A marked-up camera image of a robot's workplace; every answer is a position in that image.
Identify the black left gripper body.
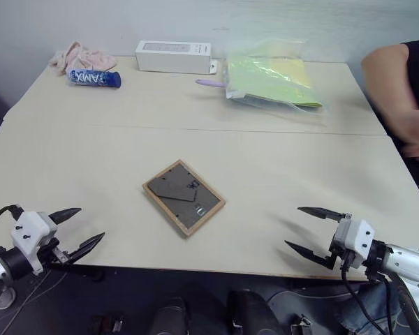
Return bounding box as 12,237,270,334
38,237,78,270

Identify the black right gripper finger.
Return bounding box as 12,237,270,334
297,207,347,222
284,239,337,271

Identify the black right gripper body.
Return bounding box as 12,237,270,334
328,212,358,271

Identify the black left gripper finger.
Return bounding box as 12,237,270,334
48,207,82,226
67,232,106,263

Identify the blue jeans leg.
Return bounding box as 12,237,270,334
335,278,411,335

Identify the white round base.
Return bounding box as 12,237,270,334
0,288,17,310

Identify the dark rounded shape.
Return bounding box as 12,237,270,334
152,296,191,335

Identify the blue printed snack pack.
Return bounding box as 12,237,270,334
66,67,122,89

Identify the plastic bag with yellow papers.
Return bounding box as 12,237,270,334
223,37,328,118

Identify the pink crumpled cloth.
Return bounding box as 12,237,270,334
48,40,118,77

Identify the purple pen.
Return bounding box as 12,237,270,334
195,78,228,89

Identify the white cardboard box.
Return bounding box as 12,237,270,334
134,40,219,75

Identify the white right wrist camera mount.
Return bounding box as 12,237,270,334
331,218,376,269

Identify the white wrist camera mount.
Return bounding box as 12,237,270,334
331,218,376,269
9,210,59,275

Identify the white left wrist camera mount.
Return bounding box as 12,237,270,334
9,210,59,275

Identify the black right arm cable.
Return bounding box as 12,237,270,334
340,256,396,335

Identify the wooden picture frame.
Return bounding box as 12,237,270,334
142,159,227,239

